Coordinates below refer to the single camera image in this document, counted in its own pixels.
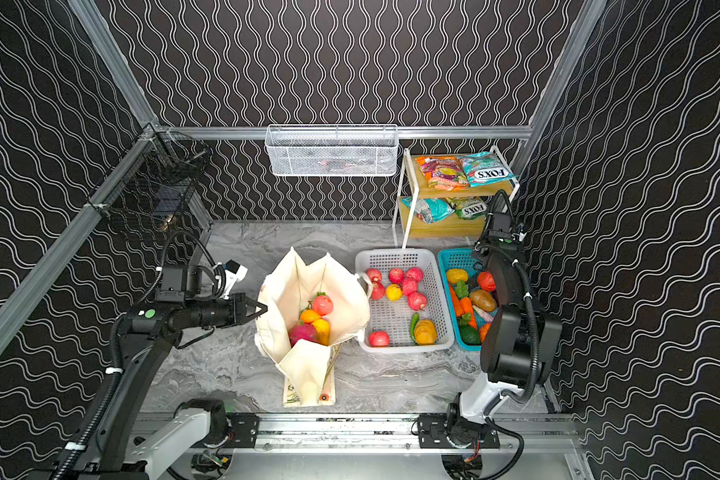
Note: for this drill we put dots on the green Fox's bag lower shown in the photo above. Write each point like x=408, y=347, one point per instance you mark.
x=468, y=208

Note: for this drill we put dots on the orange candy bag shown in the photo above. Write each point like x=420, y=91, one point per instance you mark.
x=443, y=173

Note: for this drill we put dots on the pink dragon fruit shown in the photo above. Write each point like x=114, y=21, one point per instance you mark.
x=303, y=332

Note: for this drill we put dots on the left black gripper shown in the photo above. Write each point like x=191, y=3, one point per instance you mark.
x=237, y=308

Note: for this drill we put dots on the orange tangerine with leaf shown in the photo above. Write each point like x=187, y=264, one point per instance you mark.
x=308, y=316

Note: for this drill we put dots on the white wooden two-tier shelf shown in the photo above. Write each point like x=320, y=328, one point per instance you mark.
x=413, y=186

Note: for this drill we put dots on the striped purple eggplant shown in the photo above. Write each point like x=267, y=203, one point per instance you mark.
x=486, y=317

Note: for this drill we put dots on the yellow pepper in teal basket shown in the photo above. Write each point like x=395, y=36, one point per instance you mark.
x=456, y=275

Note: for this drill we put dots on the white plastic fruit basket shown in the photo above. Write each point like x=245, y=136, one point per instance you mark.
x=392, y=313

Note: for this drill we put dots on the red apple with stem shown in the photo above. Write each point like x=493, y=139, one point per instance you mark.
x=417, y=301

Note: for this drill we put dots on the black wire wall basket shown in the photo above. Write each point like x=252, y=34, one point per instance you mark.
x=153, y=199

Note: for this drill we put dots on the floral canvas grocery bag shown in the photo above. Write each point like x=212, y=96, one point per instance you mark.
x=328, y=288

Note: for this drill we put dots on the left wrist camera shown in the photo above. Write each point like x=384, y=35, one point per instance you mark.
x=225, y=276

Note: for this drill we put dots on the yellow lemon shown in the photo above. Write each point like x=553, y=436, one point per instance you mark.
x=322, y=330

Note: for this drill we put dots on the red peach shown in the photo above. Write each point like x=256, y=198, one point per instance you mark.
x=378, y=291
x=374, y=275

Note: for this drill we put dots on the red peach middle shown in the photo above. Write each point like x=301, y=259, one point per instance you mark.
x=378, y=291

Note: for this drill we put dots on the white wire wall basket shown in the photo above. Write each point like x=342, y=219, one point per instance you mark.
x=332, y=150

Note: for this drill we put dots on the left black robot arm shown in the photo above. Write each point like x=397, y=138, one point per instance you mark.
x=140, y=341

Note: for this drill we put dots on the teal snack bag lower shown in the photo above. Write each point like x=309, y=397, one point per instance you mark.
x=429, y=210

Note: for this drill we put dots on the teal Fox's candy bag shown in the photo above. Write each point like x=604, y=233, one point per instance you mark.
x=484, y=168

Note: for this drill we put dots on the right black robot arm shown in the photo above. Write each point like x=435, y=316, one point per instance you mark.
x=516, y=355

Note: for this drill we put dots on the green pepper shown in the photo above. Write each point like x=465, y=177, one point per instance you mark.
x=469, y=335

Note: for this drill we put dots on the red apple back right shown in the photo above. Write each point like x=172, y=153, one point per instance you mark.
x=415, y=273

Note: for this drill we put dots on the red tomato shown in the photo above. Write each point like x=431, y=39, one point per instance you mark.
x=486, y=281

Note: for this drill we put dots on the teal plastic vegetable basket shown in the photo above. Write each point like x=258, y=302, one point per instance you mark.
x=462, y=258

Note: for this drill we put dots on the brown potato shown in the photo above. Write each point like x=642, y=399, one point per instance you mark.
x=483, y=300

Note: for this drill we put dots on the orange carrot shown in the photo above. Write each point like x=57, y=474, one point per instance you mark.
x=456, y=303
x=467, y=318

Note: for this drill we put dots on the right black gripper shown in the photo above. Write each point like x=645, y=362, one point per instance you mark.
x=501, y=222

